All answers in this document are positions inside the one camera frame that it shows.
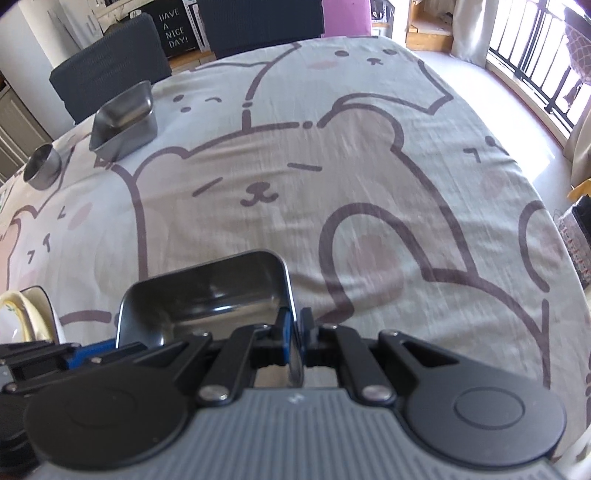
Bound dark fabric chair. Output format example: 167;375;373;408
198;0;325;61
49;12;172;126

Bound round steel bowl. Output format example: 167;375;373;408
23;143;64;190

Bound large square steel tray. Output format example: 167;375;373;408
89;80;158;163

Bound pink chair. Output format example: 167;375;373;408
322;0;373;38

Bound wooden stairs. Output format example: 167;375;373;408
405;0;456;52

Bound grey kitchen base cabinet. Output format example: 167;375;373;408
0;78;55;185

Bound cream bowl with handles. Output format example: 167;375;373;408
0;286;62;345

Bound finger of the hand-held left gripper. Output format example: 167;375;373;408
0;339;153;371

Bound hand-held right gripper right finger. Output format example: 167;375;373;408
299;307;459;408

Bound black balcony railing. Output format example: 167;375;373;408
488;0;591;141

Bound beige curtain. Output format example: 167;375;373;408
450;0;498;68

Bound bear print tablecloth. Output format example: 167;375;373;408
0;36;583;464

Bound black lettered sign board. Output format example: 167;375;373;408
140;2;205;61

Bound small rectangular steel tray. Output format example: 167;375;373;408
115;249;306;386

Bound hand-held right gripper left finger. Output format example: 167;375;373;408
134;307;294;408

